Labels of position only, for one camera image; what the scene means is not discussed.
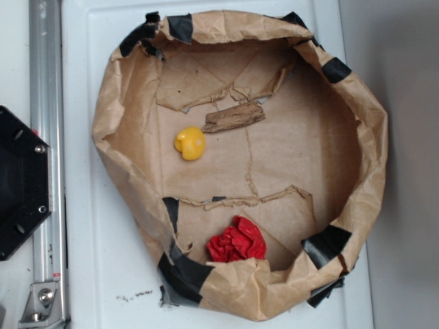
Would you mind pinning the yellow rubber duck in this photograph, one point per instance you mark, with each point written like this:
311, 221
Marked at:
190, 142

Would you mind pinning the brown paper bag bin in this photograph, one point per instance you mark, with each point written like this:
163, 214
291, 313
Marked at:
310, 175

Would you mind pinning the brown wood bark piece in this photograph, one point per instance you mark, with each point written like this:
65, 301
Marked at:
233, 118

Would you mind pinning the crumpled red paper ball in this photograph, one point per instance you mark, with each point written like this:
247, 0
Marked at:
240, 241

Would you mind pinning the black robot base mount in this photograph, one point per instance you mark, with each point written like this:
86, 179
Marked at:
25, 189

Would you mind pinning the aluminium extrusion rail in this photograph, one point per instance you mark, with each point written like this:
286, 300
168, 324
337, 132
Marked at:
46, 113

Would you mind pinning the metal corner bracket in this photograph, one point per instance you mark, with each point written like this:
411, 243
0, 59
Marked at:
43, 308

